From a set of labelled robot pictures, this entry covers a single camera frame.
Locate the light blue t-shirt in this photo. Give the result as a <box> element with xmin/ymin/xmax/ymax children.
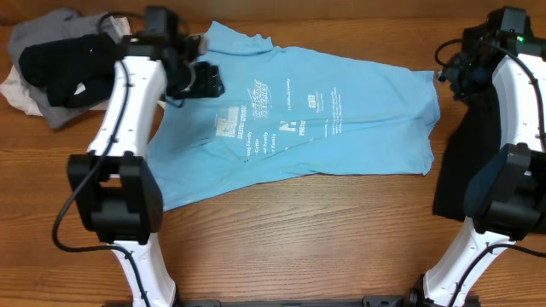
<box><xmin>148</xmin><ymin>22</ymin><xmax>440</xmax><ymax>211</ymax></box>

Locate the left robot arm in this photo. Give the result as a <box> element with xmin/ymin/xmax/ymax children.
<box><xmin>52</xmin><ymin>6</ymin><xmax>225</xmax><ymax>306</ymax></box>

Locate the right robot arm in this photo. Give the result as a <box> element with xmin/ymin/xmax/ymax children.
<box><xmin>396</xmin><ymin>6</ymin><xmax>545</xmax><ymax>306</ymax></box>

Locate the black garment at right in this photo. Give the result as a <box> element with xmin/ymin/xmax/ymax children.
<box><xmin>432</xmin><ymin>25</ymin><xmax>546</xmax><ymax>235</ymax></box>

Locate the grey folded garment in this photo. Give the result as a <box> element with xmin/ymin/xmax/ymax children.
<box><xmin>8</xmin><ymin>8</ymin><xmax>123</xmax><ymax>130</ymax></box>

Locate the white folded garment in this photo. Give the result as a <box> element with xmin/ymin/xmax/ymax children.
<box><xmin>1</xmin><ymin>17</ymin><xmax>131</xmax><ymax>117</ymax></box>

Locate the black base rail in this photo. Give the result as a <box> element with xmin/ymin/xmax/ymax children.
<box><xmin>174</xmin><ymin>296</ymin><xmax>416</xmax><ymax>307</ymax></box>

